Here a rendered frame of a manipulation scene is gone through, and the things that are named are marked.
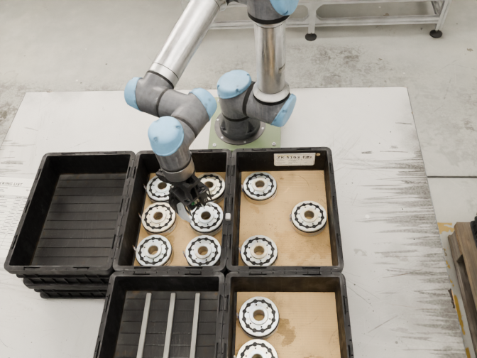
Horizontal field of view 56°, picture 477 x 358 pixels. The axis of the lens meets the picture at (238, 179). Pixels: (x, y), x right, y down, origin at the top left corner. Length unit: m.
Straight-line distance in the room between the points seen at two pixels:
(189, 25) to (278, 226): 0.61
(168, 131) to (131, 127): 0.88
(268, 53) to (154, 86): 0.37
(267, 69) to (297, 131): 0.44
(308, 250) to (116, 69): 2.26
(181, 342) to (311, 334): 0.33
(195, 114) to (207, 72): 2.04
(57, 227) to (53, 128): 0.58
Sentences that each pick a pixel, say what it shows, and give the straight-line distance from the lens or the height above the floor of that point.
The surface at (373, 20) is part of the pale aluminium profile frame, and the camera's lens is 3.20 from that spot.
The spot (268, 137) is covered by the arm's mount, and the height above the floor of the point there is 0.76.
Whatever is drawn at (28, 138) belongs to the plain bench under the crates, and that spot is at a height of 0.70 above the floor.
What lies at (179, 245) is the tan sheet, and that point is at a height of 0.83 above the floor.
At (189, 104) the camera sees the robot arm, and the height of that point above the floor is 1.28.
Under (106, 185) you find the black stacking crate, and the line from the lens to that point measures 1.51.
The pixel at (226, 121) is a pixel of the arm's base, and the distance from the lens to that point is 1.57.
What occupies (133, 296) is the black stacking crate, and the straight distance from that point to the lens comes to 1.29.
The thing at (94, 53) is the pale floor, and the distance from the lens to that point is 3.42.
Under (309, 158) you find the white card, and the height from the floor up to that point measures 0.89.
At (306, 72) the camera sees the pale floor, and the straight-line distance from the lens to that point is 2.98.
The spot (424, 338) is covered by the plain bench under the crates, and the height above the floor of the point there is 0.70.
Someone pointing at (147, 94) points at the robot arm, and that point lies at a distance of 1.07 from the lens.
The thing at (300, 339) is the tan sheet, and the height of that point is 0.83.
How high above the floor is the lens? 1.99
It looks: 55 degrees down
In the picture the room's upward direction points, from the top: 8 degrees counter-clockwise
